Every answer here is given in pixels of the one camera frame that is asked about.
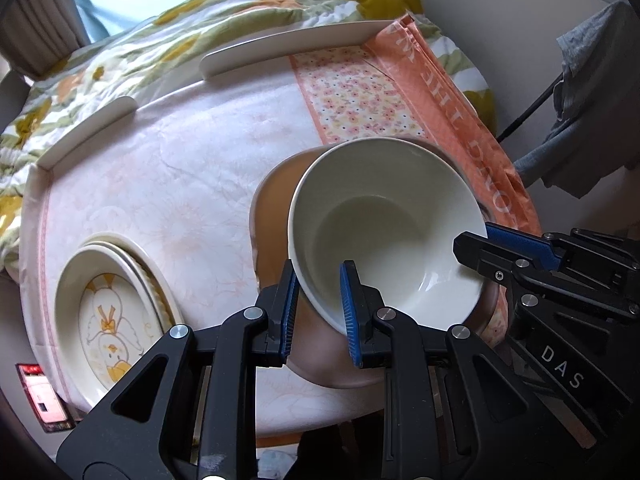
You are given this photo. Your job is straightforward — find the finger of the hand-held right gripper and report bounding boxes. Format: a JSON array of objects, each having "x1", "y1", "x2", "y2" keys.
[
  {"x1": 452, "y1": 232, "x2": 556, "y2": 286},
  {"x1": 486, "y1": 223, "x2": 561, "y2": 268}
]

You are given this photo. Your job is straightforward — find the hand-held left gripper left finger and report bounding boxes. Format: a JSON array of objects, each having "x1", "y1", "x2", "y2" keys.
[{"x1": 56, "y1": 259, "x2": 301, "y2": 480}]

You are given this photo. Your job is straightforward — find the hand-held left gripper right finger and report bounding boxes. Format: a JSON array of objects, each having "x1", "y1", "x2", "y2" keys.
[{"x1": 340, "y1": 260, "x2": 576, "y2": 480}]

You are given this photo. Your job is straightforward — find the round cream bowl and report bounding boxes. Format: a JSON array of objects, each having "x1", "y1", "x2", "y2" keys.
[{"x1": 287, "y1": 138, "x2": 488, "y2": 336}]

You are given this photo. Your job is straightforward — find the pink square bowl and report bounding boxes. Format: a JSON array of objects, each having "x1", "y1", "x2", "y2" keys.
[{"x1": 249, "y1": 137, "x2": 501, "y2": 390}]

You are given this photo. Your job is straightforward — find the plain white plate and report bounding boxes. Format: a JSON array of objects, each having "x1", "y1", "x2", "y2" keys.
[{"x1": 82, "y1": 241, "x2": 173, "y2": 333}]

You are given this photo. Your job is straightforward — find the yellow patterned cream plate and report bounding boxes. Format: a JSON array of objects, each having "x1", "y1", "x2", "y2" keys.
[{"x1": 90, "y1": 232, "x2": 186, "y2": 331}]

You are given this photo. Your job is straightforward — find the grey clothing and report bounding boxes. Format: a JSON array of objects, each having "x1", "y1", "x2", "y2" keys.
[{"x1": 512, "y1": 2, "x2": 640, "y2": 201}]

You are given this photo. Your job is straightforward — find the duck print plate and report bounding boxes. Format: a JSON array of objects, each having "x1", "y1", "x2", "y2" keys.
[{"x1": 54, "y1": 247, "x2": 166, "y2": 411}]

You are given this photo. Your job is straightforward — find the red screen tablet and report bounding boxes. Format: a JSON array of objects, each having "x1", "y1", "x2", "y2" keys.
[{"x1": 15, "y1": 362, "x2": 76, "y2": 433}]

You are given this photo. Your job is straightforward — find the floral blanket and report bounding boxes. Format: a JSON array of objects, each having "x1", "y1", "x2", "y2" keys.
[{"x1": 0, "y1": 0, "x2": 498, "y2": 271}]

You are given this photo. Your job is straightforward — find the grey brown curtain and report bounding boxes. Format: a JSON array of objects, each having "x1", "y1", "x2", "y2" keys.
[{"x1": 0, "y1": 0, "x2": 91, "y2": 78}]

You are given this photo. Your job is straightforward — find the black cable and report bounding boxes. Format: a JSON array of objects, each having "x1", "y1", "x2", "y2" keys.
[{"x1": 497, "y1": 72, "x2": 566, "y2": 143}]

